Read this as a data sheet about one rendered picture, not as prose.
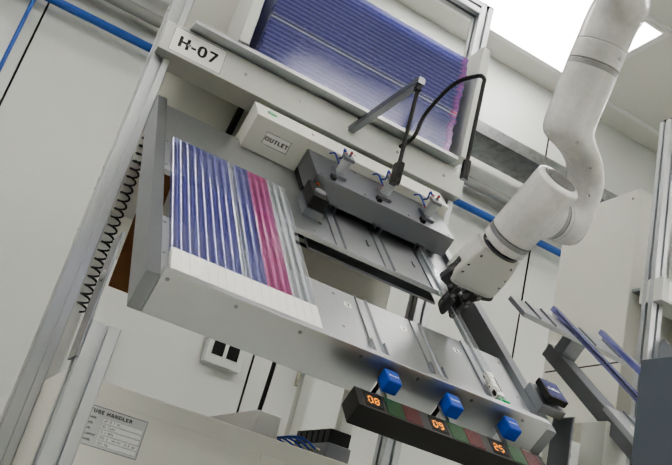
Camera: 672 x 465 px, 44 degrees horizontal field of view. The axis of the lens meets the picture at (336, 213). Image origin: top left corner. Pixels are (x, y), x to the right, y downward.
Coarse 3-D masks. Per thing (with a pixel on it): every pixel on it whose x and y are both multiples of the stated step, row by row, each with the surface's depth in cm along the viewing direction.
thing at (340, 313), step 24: (168, 240) 121; (312, 288) 133; (336, 312) 130; (360, 312) 135; (384, 312) 140; (360, 336) 128; (384, 336) 132; (408, 336) 137; (432, 336) 143; (408, 360) 130; (432, 360) 134; (456, 360) 139; (480, 384) 136; (504, 384) 142
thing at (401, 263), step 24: (168, 120) 164; (192, 120) 172; (168, 144) 153; (192, 144) 160; (216, 144) 167; (168, 168) 144; (264, 168) 170; (288, 192) 166; (336, 216) 169; (312, 240) 163; (336, 240) 157; (360, 240) 164; (384, 240) 172; (360, 264) 166; (384, 264) 160; (408, 264) 167; (408, 288) 168; (432, 288) 163
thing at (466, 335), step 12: (420, 252) 174; (432, 264) 170; (432, 276) 166; (444, 288) 161; (456, 312) 154; (456, 324) 151; (468, 336) 147; (468, 348) 145; (480, 360) 140; (504, 396) 133
